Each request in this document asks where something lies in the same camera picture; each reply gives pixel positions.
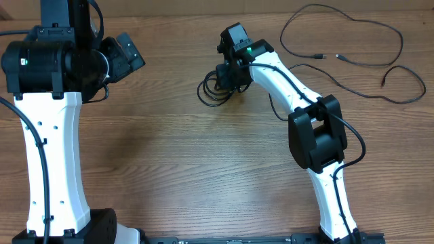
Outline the black thin cable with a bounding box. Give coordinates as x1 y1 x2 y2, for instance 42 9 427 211
197 69 252 108

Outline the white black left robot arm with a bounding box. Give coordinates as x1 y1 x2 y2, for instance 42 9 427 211
1 33 144 243

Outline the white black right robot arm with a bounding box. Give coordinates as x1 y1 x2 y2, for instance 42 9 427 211
216 39 362 243

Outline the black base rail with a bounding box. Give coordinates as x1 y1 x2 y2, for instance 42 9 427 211
144 232 386 244

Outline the black USB cable pulled apart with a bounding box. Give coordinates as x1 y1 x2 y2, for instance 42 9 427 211
279 3 404 67

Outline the black USB-A cable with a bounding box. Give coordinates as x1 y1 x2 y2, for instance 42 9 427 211
268 63 427 122

